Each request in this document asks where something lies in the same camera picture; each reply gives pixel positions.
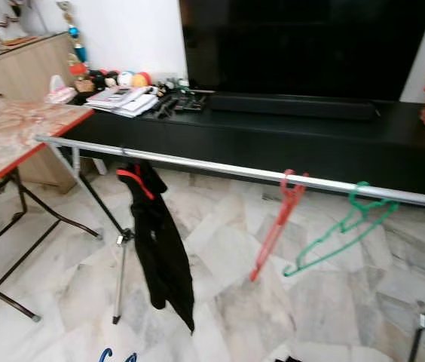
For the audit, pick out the silver clothes rack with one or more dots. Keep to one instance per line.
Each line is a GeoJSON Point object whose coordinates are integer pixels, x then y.
{"type": "Point", "coordinates": [227, 169]}

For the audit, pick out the blue plastic hanger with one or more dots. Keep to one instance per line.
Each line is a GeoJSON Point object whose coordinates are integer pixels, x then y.
{"type": "Point", "coordinates": [105, 356]}

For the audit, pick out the red plastic hanger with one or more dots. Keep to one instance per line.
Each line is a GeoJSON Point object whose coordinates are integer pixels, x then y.
{"type": "Point", "coordinates": [282, 207]}

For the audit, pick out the white blue ball toy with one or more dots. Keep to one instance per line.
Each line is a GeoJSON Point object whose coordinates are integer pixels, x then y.
{"type": "Point", "coordinates": [125, 79]}

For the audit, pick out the black tv cabinet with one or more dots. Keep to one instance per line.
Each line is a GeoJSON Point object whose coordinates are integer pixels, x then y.
{"type": "Point", "coordinates": [265, 147]}

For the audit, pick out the orange ball toy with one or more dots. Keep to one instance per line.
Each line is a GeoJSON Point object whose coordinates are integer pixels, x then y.
{"type": "Point", "coordinates": [141, 79]}

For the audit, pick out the black plush toy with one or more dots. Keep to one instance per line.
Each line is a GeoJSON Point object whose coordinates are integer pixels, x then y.
{"type": "Point", "coordinates": [103, 80]}

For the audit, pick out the green plastic hanger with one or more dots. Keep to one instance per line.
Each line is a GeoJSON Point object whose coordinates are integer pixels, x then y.
{"type": "Point", "coordinates": [357, 213]}

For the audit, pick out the light wooden sideboard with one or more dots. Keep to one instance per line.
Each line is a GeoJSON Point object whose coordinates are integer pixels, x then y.
{"type": "Point", "coordinates": [24, 72]}

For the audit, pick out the black soundbar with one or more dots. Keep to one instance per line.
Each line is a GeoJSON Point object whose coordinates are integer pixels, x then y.
{"type": "Point", "coordinates": [291, 107]}

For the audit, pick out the black shirt red collar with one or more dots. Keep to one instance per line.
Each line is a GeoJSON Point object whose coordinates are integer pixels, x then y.
{"type": "Point", "coordinates": [160, 249]}

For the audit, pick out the black television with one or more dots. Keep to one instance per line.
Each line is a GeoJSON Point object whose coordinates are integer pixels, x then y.
{"type": "Point", "coordinates": [303, 45]}

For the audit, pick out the marble folding table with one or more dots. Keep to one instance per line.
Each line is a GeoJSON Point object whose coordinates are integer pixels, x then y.
{"type": "Point", "coordinates": [16, 136]}

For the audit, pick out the white paper stack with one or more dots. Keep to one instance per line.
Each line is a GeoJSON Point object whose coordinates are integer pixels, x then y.
{"type": "Point", "coordinates": [120, 102]}

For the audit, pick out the gold blue trophy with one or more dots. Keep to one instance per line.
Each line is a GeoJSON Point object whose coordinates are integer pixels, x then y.
{"type": "Point", "coordinates": [72, 32]}

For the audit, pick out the pink tissue pack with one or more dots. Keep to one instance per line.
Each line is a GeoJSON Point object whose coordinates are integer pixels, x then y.
{"type": "Point", "coordinates": [60, 93]}

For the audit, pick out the red lidded brown jar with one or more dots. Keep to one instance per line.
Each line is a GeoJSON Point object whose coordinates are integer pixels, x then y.
{"type": "Point", "coordinates": [81, 72]}

